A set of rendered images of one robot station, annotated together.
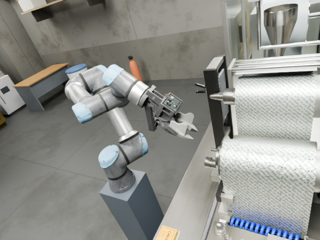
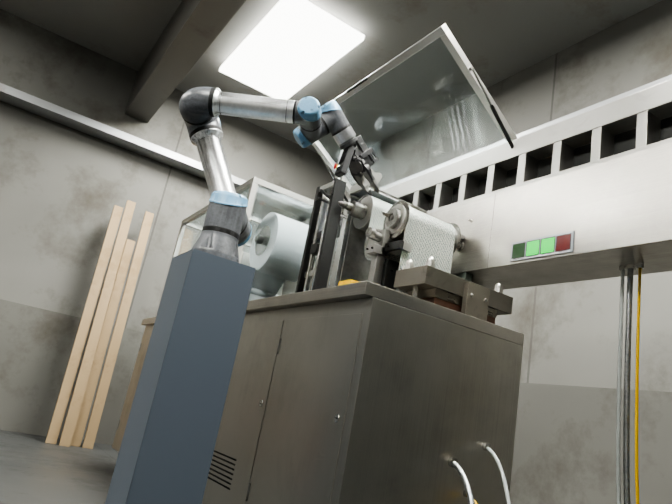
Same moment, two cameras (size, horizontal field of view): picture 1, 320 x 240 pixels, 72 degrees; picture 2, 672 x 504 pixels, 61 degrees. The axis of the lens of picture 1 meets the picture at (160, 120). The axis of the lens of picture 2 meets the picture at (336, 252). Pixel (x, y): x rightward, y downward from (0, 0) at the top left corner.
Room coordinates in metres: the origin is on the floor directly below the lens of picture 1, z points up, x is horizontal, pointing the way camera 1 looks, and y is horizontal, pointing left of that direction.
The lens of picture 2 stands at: (-0.09, 1.72, 0.52)
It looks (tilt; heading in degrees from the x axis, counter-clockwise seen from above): 16 degrees up; 294
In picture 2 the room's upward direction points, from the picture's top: 11 degrees clockwise
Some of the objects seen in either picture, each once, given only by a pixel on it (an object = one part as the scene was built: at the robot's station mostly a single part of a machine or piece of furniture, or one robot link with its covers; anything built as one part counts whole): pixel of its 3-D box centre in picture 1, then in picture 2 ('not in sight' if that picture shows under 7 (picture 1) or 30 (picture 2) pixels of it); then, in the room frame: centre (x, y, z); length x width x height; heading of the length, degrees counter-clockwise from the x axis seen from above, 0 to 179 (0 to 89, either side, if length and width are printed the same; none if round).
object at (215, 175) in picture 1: (222, 186); (373, 268); (0.57, -0.16, 1.05); 0.06 x 0.05 x 0.31; 53
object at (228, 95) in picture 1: (232, 96); (357, 209); (0.74, -0.30, 1.34); 0.06 x 0.06 x 0.06; 53
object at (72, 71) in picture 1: (81, 79); not in sight; (5.25, 1.50, 0.30); 0.51 x 0.49 x 0.60; 54
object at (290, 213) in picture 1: (264, 208); (426, 262); (0.40, -0.23, 1.11); 0.23 x 0.01 x 0.18; 53
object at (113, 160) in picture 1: (113, 160); (226, 213); (0.93, 0.30, 1.07); 0.13 x 0.12 x 0.14; 112
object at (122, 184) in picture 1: (119, 176); (217, 247); (0.92, 0.31, 0.95); 0.15 x 0.15 x 0.10
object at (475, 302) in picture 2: not in sight; (476, 301); (0.20, -0.15, 0.97); 0.10 x 0.03 x 0.11; 53
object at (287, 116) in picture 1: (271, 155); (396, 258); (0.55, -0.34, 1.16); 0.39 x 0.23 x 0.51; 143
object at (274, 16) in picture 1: (280, 15); not in sight; (1.04, -0.68, 1.50); 0.14 x 0.14 x 0.06
